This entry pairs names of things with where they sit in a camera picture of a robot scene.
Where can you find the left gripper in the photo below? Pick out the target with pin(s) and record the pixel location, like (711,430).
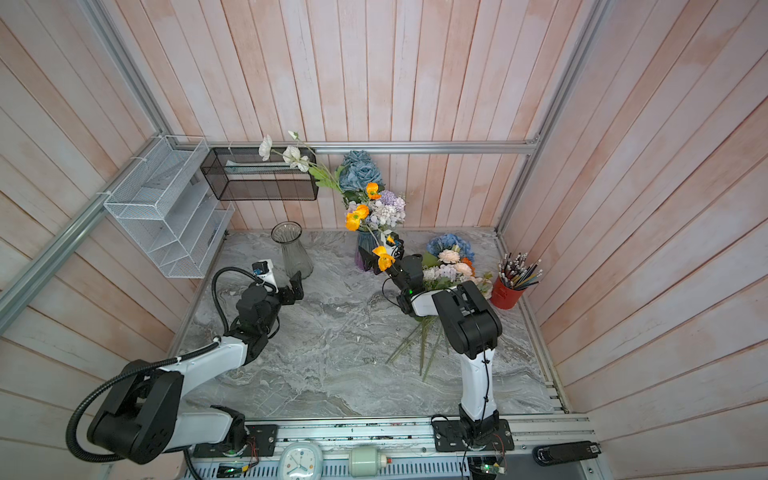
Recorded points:
(296,282)

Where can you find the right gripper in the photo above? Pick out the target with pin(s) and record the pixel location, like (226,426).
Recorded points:
(370,263)

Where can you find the clear grey glass vase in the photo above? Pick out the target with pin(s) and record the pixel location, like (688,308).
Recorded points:
(296,260)

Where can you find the blue purple glass vase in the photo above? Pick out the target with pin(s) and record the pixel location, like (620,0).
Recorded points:
(365,257)

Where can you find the pastel purple flower bunch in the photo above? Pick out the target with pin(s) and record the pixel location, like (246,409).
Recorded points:
(385,213)

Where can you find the white flower stem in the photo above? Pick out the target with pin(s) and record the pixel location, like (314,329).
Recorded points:
(293,157)

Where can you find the blue rose bunch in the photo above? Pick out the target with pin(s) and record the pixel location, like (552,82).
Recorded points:
(355,173)

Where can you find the orange poppy flower bunch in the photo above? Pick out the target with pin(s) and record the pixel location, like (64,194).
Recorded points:
(373,192)

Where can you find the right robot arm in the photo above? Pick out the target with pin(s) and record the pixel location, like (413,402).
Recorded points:
(471,328)

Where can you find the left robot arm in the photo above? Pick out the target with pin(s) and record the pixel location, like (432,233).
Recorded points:
(135,415)

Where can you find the mixed blue pink bouquet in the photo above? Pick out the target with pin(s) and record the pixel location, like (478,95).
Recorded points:
(446,264)

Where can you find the red pencil cup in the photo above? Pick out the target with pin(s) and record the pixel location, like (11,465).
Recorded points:
(503,297)

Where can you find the black mesh basket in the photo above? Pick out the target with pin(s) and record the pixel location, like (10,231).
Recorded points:
(241,174)

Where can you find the white analog clock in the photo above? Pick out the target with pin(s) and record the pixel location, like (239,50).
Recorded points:
(301,461)

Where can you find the pale green cylinder device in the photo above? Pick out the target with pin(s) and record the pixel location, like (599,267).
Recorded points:
(367,461)

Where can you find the green circuit board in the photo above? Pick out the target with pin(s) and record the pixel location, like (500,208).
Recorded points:
(485,468)

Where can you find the black remote device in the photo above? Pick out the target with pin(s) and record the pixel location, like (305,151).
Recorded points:
(562,453)

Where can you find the white wire mesh shelf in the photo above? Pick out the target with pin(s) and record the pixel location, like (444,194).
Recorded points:
(167,207)

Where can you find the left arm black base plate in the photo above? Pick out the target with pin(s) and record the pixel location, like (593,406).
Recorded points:
(252,441)

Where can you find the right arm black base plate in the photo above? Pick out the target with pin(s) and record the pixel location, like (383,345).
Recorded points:
(492,434)

